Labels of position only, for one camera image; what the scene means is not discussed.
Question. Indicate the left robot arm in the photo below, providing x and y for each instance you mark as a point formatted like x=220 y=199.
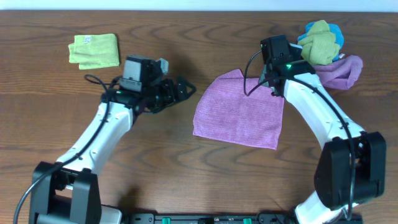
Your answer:
x=67 y=191

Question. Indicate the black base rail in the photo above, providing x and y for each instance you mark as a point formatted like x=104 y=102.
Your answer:
x=262 y=218

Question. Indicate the purple microfiber cloth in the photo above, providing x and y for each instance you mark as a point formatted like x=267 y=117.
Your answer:
x=225 y=113

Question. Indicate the olive green crumpled cloth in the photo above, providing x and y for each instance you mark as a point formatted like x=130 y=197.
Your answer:
x=320 y=43

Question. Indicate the folded green cloth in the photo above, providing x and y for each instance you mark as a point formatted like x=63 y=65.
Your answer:
x=94 y=51

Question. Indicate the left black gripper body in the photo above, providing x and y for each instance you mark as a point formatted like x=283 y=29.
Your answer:
x=174 y=90

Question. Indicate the blue cloth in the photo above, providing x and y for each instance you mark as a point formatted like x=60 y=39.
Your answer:
x=337 y=32

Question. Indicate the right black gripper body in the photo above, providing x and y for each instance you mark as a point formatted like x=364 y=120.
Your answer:
x=263 y=79

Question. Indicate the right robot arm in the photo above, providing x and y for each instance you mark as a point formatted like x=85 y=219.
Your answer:
x=352 y=165

